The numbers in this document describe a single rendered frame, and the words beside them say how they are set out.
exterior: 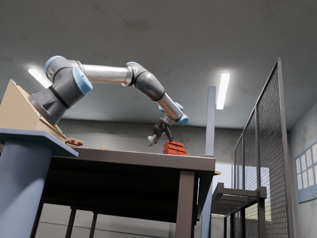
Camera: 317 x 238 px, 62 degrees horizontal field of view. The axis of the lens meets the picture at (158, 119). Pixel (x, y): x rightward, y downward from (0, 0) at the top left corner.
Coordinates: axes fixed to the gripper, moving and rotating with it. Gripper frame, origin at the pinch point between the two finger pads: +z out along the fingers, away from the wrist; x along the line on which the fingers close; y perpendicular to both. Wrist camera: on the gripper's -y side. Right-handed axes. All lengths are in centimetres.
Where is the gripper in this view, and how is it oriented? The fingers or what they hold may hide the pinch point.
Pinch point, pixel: (152, 145)
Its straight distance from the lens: 192.2
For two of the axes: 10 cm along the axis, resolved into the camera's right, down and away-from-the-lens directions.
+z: -5.9, 7.8, 2.0
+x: -2.6, 0.5, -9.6
